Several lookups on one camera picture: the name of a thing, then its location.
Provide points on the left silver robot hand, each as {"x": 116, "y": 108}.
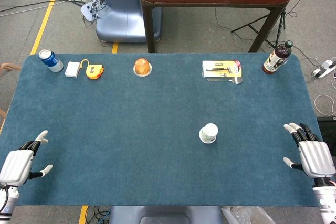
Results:
{"x": 17, "y": 166}

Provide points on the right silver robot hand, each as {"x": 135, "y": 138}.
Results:
{"x": 316, "y": 158}

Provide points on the white paper cup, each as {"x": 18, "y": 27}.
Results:
{"x": 209, "y": 132}

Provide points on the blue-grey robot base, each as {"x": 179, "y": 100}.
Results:
{"x": 120, "y": 11}

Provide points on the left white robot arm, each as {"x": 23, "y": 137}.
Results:
{"x": 6, "y": 203}

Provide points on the orange jelly cup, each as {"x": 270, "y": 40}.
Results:
{"x": 142, "y": 66}

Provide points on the black box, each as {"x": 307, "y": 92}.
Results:
{"x": 328, "y": 129}

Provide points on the white power strip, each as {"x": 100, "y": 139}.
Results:
{"x": 324, "y": 69}

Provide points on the clear plastic bag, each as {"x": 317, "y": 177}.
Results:
{"x": 246, "y": 216}

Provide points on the brown drink bottle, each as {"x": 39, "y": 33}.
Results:
{"x": 277, "y": 58}

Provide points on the blue soda can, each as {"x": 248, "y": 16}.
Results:
{"x": 52, "y": 61}

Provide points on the small white box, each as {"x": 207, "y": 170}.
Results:
{"x": 72, "y": 69}

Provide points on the metal spoon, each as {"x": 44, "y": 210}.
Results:
{"x": 236, "y": 80}

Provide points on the yellow tape measure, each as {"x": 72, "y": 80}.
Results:
{"x": 94, "y": 72}

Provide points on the razor blister pack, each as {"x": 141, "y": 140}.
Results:
{"x": 221, "y": 68}

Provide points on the blue table mat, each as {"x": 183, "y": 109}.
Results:
{"x": 147, "y": 129}

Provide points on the black tripod stand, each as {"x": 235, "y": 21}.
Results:
{"x": 281, "y": 22}

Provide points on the grey robot torso base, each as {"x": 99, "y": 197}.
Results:
{"x": 162, "y": 216}

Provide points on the white socket strip with plugs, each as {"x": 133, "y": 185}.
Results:
{"x": 88, "y": 10}

